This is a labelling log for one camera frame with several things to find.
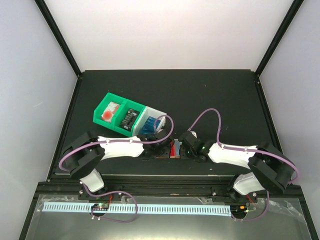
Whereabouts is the brown leather card holder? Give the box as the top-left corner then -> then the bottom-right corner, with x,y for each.
156,139 -> 181,159

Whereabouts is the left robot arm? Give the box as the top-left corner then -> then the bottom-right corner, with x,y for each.
58,130 -> 173,200

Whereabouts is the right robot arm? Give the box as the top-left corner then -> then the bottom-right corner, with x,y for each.
178,131 -> 297,203

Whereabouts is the blue cards stack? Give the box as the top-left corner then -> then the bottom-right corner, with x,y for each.
139,116 -> 160,135

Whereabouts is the black cards stack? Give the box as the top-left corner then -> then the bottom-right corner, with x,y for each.
119,108 -> 140,131

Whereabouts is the red white cards stack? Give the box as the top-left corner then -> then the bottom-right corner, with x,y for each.
101,101 -> 120,123

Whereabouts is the white storage bin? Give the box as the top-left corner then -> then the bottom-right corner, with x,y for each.
132,106 -> 166,136

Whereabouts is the green double storage bin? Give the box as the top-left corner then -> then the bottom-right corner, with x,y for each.
93,92 -> 146,137

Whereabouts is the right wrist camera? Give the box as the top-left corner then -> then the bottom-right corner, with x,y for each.
190,130 -> 197,138

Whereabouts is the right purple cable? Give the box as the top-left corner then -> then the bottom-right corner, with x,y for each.
187,107 -> 300,222

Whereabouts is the purple cable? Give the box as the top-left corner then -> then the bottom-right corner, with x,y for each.
187,107 -> 300,222
59,114 -> 175,223

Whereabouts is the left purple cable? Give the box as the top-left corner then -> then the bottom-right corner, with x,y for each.
59,114 -> 175,223

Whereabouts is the white slotted cable duct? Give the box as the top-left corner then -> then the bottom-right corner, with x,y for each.
42,202 -> 231,217

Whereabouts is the black frame post right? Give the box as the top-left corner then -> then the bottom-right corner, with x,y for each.
254,0 -> 305,76

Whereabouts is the black frame post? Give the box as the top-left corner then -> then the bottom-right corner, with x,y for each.
33,0 -> 83,80
254,0 -> 305,76

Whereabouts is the black frame post left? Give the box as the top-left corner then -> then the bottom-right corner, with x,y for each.
33,0 -> 83,80

